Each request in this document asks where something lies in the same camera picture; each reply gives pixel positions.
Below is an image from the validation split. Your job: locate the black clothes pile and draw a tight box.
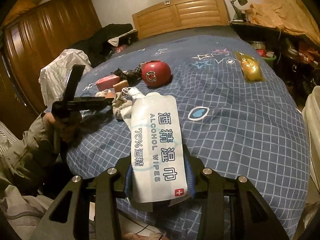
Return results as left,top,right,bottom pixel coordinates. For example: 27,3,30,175
68,23,133,68

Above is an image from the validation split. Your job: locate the wooden bed headboard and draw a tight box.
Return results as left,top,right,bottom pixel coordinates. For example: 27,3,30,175
132,0,229,40

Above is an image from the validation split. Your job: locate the red round tin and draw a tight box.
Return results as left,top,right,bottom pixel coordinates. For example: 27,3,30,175
140,60,172,88

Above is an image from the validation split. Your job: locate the yellow snack packet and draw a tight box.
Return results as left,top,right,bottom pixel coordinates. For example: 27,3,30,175
235,51,265,82

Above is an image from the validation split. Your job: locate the red rectangular box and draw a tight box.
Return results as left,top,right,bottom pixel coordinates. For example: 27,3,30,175
95,74,120,91

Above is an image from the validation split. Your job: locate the brown wooden wardrobe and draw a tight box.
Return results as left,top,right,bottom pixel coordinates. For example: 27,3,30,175
1,0,101,137

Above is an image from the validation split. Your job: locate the white alcohol wipes pack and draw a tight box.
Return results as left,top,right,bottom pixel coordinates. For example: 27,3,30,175
121,87,188,205

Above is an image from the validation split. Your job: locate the white crumpled plastic bag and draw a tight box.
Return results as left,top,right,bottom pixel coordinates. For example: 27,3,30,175
39,49,93,106

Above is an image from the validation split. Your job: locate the black desk lamp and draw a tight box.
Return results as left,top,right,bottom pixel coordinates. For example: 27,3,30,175
229,0,249,22

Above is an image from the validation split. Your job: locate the brown paper pile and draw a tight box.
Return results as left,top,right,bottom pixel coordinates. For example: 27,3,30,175
246,0,319,45

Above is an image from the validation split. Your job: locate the black checkered cloth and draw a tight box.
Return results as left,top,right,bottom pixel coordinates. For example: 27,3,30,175
112,66,142,86

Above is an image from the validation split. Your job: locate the small cardboard box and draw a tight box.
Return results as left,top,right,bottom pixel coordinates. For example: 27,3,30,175
113,80,129,93

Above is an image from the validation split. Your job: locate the blue patterned bed quilt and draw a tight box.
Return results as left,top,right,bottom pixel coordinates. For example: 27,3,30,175
67,35,310,239

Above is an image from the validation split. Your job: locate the person's left hand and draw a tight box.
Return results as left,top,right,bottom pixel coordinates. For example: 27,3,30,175
44,112,82,142

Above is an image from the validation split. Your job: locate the beige knitted cloth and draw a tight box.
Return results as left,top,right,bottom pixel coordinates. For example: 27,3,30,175
95,89,132,120

